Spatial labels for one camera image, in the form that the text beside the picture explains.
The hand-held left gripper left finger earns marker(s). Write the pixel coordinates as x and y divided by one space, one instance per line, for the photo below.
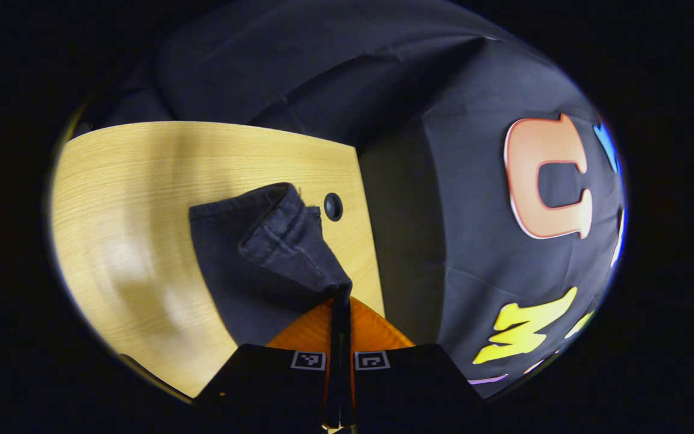
262 386

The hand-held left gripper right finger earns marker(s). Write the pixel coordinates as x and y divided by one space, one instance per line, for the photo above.
413 386

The black jeans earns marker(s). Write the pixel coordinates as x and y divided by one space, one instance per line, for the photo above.
232 271

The black backdrop cloth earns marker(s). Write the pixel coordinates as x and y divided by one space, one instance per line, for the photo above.
431 108

